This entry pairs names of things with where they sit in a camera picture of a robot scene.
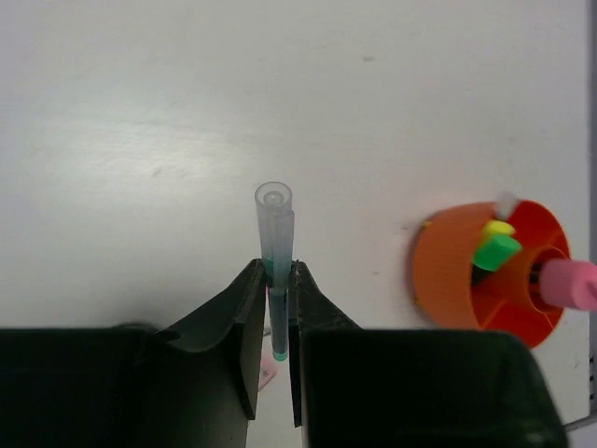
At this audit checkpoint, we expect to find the blue pen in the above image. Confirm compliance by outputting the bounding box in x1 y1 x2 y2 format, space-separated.
493 191 519 221

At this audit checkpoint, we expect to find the green highlighter marker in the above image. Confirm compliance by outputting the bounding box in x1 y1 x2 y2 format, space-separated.
471 234 522 286

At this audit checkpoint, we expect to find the pink eraser roll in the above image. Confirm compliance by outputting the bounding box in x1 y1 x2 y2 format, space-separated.
539 259 596 312

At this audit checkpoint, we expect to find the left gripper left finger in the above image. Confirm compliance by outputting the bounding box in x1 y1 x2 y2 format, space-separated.
1 260 265 447

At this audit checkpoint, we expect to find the orange round organizer container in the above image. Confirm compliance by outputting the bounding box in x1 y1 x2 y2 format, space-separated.
411 200 571 348

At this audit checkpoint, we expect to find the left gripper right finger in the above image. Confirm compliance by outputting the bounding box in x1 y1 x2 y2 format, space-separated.
288 261 569 447

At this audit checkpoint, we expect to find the green pen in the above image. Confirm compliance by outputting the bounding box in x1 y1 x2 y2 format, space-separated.
255 181 295 361

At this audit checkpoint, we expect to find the yellow highlighter marker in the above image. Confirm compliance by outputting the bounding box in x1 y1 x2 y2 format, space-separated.
481 219 515 239

